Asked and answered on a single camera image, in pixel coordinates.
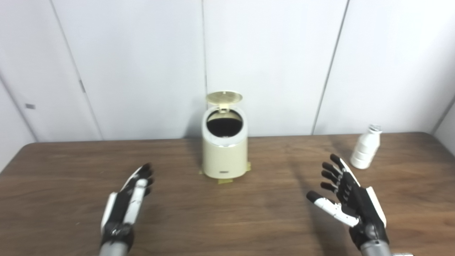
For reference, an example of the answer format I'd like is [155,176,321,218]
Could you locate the round cream bin lid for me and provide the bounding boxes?
[206,91,243,113]

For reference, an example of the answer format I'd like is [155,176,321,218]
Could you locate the cream-colored bin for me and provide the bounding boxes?
[201,91,248,179]

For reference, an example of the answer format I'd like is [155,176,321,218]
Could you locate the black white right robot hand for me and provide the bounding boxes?
[306,154,389,249]

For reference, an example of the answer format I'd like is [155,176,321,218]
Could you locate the small white plastic bottle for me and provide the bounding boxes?
[349,124,382,170]

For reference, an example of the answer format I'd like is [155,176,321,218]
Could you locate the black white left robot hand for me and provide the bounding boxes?
[100,163,155,249]

